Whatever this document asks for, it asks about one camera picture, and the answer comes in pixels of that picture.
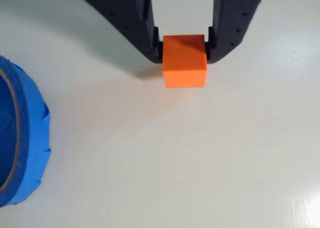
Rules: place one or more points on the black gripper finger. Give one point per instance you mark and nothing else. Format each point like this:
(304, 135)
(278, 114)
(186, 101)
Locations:
(125, 15)
(232, 20)

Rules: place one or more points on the orange cube block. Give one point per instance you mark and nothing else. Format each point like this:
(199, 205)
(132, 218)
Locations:
(185, 68)

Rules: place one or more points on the blue tape roll bin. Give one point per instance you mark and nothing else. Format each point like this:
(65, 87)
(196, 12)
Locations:
(32, 128)

